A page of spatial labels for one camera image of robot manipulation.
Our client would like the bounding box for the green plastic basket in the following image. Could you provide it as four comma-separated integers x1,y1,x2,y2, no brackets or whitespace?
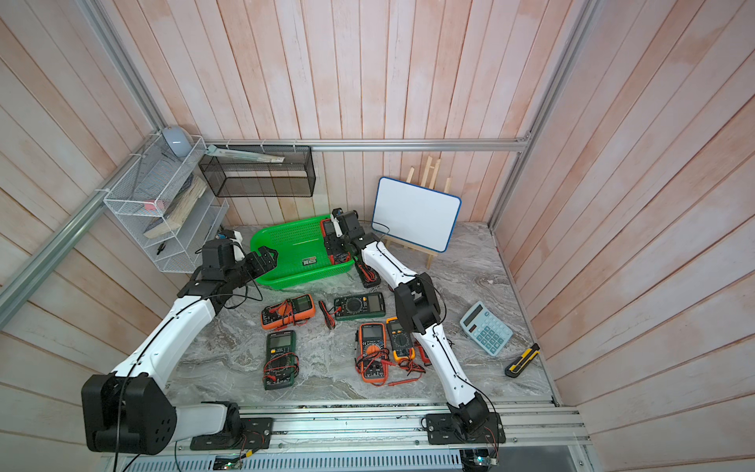
250,216,355,289

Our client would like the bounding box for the orange black multimeter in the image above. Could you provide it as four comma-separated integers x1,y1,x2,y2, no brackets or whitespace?
355,323,390,387

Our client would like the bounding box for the red black multimeter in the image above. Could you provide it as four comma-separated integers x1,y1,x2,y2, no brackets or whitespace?
320,218,353,266

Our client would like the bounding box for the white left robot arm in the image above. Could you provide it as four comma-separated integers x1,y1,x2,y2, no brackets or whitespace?
82,238,278,455

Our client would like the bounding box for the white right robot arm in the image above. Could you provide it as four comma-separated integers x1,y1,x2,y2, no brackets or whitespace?
330,208,505,446

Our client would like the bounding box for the small black multimeter rear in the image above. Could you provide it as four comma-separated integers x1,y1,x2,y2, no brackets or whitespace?
355,260,381,288

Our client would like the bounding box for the orange multimeter green face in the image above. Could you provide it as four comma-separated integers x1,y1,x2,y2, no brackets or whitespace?
261,294,317,330

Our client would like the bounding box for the green horizontal multimeter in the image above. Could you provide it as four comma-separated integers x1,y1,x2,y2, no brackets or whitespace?
334,292,385,321

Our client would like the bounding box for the dark green multimeter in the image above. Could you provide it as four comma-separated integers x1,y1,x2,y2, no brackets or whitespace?
263,330,300,391

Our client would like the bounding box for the yellow multimeter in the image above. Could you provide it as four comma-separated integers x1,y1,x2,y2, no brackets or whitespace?
385,317,416,363

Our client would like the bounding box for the book on shelf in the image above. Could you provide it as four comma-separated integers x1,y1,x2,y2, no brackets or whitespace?
144,174,206,239

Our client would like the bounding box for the blue framed whiteboard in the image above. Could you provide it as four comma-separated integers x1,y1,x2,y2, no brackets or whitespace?
370,176,463,255

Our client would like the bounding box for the wooden easel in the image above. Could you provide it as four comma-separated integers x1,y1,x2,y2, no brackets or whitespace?
381,155,452,271

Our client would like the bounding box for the light green ruler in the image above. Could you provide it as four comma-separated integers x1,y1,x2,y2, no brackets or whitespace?
206,145,285,164

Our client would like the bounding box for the grey computer mouse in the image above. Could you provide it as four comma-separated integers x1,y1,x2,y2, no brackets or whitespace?
161,126,194,159

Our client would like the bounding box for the light blue calculator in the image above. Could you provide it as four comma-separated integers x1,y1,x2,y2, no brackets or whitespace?
460,301,513,357

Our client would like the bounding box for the yellow black utility knife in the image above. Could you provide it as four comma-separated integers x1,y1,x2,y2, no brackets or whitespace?
505,343,540,379

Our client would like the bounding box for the white wire shelf rack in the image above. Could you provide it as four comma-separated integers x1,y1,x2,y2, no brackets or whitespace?
104,131,229,275

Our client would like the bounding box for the black mesh wall basket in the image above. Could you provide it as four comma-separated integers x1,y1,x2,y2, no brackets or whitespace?
200,145,317,198

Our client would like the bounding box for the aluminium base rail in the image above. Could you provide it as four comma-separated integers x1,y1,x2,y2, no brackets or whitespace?
117,400,591,472

